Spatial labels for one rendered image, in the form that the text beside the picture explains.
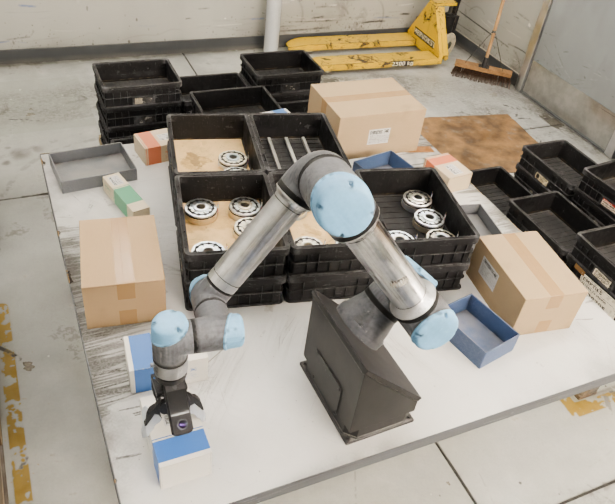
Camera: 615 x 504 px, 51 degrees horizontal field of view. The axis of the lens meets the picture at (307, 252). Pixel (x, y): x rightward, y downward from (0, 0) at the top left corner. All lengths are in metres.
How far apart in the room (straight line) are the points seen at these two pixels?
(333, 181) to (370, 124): 1.46
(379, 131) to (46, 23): 2.97
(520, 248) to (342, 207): 1.05
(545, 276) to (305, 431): 0.89
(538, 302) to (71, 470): 1.65
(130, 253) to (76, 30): 3.34
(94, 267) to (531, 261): 1.32
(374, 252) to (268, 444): 0.60
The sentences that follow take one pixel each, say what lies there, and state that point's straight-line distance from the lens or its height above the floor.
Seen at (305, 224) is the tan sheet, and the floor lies 0.83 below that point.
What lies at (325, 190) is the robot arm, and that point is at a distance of 1.23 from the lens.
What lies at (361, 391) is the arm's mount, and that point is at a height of 0.91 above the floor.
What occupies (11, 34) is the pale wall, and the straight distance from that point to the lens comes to 5.08.
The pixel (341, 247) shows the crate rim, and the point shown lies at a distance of 1.88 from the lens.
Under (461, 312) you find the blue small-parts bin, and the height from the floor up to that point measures 0.70.
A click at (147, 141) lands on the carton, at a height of 0.77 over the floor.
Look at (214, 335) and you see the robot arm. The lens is 1.37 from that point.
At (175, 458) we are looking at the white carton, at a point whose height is 0.79.
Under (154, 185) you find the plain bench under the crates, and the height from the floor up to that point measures 0.70.
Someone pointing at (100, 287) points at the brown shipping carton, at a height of 0.86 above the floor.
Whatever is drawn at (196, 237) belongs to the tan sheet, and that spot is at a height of 0.83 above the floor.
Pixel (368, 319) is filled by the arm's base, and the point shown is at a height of 0.96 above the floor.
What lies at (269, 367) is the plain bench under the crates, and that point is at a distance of 1.83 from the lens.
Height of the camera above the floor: 2.09
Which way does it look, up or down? 39 degrees down
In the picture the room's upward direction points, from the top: 8 degrees clockwise
